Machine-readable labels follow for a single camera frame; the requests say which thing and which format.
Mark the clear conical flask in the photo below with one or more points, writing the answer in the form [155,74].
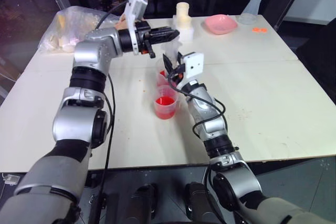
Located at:
[250,11]

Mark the clear plastic cup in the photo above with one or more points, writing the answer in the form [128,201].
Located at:
[170,49]

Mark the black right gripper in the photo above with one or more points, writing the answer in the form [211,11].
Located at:
[178,73]

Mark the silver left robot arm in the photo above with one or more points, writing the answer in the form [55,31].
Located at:
[86,56]

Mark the clear plastic bag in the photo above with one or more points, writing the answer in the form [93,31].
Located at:
[71,27]

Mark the pink plastic dish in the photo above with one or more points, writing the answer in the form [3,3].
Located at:
[221,24]

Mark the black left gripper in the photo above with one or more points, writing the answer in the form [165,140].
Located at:
[143,33]

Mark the small orange pieces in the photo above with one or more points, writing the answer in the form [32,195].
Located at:
[260,30]

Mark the clear cup with red liquid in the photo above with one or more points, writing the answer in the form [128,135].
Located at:
[165,103]
[160,75]

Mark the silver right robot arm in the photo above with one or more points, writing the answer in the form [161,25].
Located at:
[207,113]

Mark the cream plastic cylinder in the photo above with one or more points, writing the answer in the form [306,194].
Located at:
[183,14]

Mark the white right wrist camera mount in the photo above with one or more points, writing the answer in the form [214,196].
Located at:
[193,64]

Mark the dark rounded shape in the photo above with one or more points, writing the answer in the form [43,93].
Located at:
[143,203]

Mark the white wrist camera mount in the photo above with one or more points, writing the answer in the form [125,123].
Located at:
[193,64]
[135,6]

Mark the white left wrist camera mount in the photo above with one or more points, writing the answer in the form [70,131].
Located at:
[135,6]

